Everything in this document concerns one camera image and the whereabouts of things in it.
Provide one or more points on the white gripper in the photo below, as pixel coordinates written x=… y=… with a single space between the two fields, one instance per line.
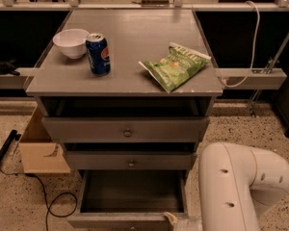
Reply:
x=190 y=224

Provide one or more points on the grey bottom drawer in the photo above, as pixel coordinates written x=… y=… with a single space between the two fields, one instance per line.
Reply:
x=135 y=200

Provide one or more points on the grey drawer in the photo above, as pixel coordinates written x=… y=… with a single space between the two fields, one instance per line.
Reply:
x=125 y=129
x=135 y=200
x=130 y=160

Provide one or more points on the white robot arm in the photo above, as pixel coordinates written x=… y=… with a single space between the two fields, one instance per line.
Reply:
x=237 y=184

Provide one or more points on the grey top drawer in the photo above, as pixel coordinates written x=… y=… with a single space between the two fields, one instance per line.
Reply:
x=125 y=129

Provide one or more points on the grey middle drawer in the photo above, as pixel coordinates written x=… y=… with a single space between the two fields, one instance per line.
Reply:
x=130 y=160

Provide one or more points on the grey wooden drawer cabinet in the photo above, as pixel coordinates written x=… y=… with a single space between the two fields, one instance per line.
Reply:
x=124 y=119

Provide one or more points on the cardboard box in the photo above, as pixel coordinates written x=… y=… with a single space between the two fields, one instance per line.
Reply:
x=39 y=154

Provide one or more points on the green chip bag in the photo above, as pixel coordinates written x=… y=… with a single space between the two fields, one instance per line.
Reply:
x=179 y=66

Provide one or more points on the black bar on floor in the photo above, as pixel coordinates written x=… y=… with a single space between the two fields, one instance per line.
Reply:
x=13 y=136

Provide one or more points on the blue pepsi soda can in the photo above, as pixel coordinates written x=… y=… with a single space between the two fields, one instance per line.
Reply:
x=98 y=53

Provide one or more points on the white ceramic bowl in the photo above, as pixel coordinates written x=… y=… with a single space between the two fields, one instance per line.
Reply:
x=71 y=42

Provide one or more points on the black object on rail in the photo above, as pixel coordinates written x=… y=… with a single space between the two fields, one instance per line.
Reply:
x=8 y=68

